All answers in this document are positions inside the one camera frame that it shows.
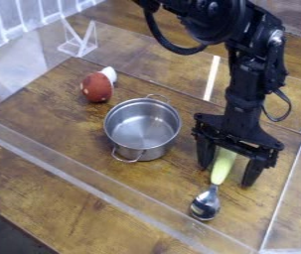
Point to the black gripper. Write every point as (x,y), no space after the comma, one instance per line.
(236,131)

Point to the green handled metal spoon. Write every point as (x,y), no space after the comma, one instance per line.
(206,205)

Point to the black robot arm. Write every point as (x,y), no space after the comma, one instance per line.
(252,33)

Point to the small steel pot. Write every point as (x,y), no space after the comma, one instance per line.
(142,126)

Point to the red toy mushroom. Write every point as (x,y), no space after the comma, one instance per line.
(96,86)

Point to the clear acrylic bracket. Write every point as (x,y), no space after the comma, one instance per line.
(78,46)

